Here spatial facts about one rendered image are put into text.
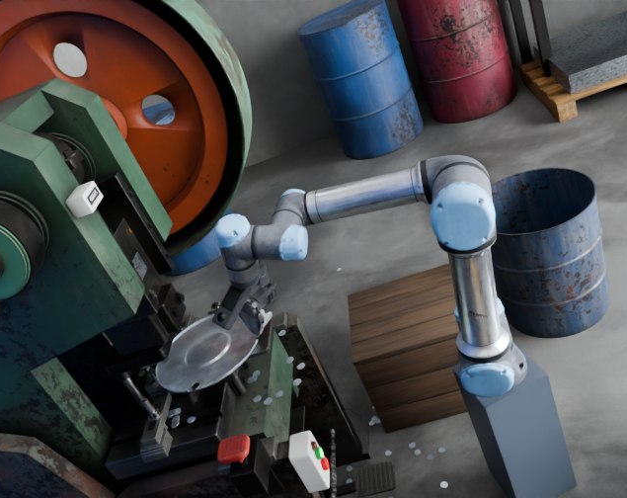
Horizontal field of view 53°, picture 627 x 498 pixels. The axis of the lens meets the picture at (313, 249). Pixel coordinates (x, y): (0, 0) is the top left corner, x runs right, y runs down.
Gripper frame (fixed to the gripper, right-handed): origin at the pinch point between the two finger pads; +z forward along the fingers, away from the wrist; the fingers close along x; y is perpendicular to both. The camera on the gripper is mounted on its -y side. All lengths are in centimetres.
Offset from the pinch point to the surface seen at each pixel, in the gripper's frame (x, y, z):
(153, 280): 22.0, -9.3, -14.8
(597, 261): -48, 110, 42
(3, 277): 13, -39, -47
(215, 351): 6.3, -8.5, 2.9
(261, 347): -4.4, -2.2, 0.1
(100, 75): 58, 15, -49
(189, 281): 159, 69, 138
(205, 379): 1.2, -16.3, 1.8
